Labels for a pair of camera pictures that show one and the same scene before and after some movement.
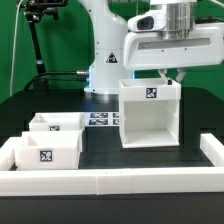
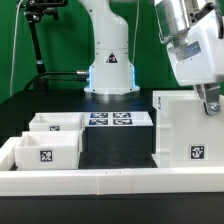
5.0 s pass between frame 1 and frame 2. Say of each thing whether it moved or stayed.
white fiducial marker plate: stayed
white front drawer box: stayed
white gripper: moved
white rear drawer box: stayed
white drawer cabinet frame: moved
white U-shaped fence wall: stayed
